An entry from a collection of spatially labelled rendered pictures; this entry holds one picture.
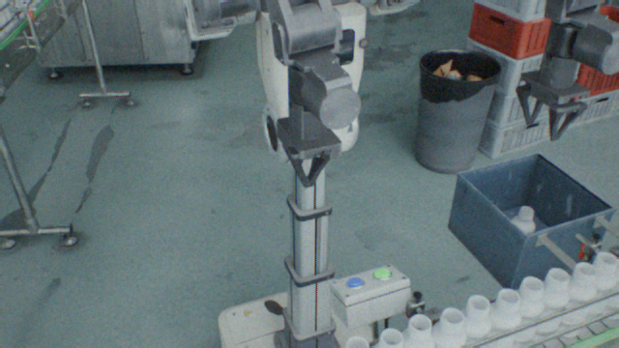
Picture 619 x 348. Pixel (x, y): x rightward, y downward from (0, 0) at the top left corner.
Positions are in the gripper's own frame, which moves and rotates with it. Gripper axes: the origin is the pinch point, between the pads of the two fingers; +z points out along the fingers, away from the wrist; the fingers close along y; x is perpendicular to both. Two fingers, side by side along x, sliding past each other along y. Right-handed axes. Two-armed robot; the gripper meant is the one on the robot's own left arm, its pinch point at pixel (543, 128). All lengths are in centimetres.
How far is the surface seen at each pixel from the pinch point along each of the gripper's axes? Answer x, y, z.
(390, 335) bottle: 36.1, -13.0, 25.3
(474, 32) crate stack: -138, 194, 66
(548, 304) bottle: 3.6, -15.2, 29.0
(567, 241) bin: -37, 16, 52
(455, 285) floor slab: -58, 80, 139
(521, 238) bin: -21, 17, 47
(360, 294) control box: 35.5, -0.6, 27.7
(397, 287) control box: 27.6, -1.0, 28.7
